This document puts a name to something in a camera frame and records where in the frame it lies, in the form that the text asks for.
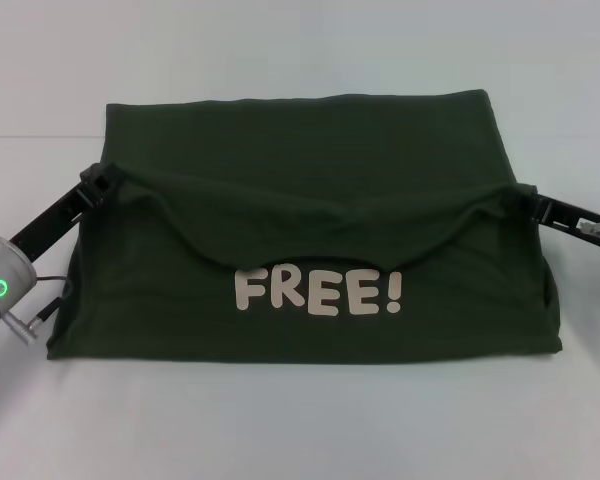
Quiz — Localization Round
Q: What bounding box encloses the left arm connector cable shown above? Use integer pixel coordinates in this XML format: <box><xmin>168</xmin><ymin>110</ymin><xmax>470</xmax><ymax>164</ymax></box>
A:
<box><xmin>3</xmin><ymin>276</ymin><xmax>77</xmax><ymax>342</ymax></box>

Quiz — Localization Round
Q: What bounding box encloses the right arm connector cable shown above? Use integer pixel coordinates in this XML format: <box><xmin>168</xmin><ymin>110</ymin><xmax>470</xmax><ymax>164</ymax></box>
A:
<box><xmin>577</xmin><ymin>218</ymin><xmax>600</xmax><ymax>305</ymax></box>

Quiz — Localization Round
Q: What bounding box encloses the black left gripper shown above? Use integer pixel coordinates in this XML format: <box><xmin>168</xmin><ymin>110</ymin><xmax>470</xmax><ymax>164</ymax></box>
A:
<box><xmin>7</xmin><ymin>161</ymin><xmax>126</xmax><ymax>263</ymax></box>

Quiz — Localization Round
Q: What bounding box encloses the dark green printed t-shirt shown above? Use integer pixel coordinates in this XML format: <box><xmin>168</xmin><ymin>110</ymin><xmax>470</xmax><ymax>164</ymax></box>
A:
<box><xmin>46</xmin><ymin>88</ymin><xmax>565</xmax><ymax>364</ymax></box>

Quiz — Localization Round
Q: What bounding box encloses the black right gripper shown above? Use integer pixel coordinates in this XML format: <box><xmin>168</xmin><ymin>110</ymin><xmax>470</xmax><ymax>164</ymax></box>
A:
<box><xmin>516</xmin><ymin>184</ymin><xmax>600</xmax><ymax>257</ymax></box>

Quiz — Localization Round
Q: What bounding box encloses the arm connector cable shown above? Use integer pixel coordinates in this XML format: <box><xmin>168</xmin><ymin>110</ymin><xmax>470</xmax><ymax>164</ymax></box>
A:
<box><xmin>577</xmin><ymin>218</ymin><xmax>600</xmax><ymax>305</ymax></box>
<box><xmin>3</xmin><ymin>276</ymin><xmax>77</xmax><ymax>342</ymax></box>

